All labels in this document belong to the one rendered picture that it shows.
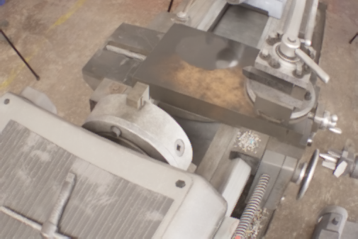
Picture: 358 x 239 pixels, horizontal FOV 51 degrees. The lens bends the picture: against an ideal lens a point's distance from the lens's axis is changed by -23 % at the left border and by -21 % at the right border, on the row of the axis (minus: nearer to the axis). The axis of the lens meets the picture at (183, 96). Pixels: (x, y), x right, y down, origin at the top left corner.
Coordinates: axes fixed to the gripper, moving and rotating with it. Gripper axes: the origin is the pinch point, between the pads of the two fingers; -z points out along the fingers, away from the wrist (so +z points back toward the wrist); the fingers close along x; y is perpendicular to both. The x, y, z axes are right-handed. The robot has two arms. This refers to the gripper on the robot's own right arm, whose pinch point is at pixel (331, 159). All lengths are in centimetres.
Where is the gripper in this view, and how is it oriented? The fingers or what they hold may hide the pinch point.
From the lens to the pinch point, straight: 152.3
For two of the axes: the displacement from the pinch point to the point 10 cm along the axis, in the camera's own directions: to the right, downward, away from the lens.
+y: 3.7, -4.9, 7.9
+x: -1.3, 8.2, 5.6
